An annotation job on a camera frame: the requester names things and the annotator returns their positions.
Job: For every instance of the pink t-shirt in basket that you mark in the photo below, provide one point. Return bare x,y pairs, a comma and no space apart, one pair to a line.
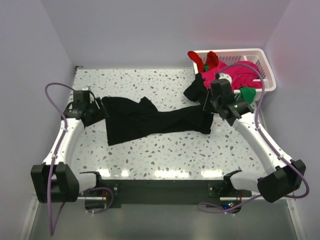
241,76

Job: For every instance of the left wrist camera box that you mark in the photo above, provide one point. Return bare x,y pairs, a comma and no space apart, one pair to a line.
83,96

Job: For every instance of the black t-shirt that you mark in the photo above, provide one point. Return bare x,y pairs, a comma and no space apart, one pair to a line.
128,120

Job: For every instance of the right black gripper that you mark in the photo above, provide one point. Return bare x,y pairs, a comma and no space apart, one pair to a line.
207,106

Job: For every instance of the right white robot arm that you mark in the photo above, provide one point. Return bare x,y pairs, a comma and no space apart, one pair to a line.
283,175

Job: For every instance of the green garment in basket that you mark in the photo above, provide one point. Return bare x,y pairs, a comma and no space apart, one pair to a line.
247,93

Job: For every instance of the white plastic laundry basket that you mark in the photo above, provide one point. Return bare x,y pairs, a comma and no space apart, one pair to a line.
253,58

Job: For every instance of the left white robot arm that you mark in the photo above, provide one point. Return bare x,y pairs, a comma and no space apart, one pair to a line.
54,175

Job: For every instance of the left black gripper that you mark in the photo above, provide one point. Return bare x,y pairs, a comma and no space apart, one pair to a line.
101,114

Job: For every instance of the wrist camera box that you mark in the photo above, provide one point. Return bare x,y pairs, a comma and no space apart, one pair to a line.
83,96
221,87

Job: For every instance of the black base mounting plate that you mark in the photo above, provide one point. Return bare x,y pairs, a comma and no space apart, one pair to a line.
161,192

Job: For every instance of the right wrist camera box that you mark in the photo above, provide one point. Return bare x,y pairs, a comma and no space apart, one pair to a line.
221,87

